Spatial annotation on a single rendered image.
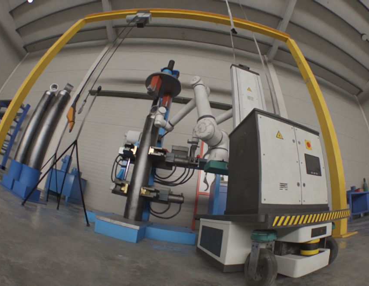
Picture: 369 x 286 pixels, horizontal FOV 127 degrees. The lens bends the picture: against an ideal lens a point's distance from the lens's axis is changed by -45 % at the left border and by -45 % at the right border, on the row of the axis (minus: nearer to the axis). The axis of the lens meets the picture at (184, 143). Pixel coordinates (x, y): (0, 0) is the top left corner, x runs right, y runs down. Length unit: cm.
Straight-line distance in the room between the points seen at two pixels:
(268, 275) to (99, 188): 408
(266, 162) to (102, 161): 411
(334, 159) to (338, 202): 59
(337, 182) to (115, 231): 258
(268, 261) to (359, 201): 660
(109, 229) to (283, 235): 124
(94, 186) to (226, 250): 395
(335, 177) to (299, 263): 192
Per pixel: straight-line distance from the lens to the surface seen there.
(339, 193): 250
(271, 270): 68
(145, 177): 191
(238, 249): 80
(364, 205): 705
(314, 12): 832
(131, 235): 142
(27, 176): 221
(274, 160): 81
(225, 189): 284
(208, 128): 118
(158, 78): 243
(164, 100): 262
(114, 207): 414
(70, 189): 390
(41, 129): 232
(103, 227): 150
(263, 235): 68
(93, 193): 440
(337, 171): 255
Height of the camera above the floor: 30
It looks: 25 degrees up
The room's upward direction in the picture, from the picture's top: 8 degrees clockwise
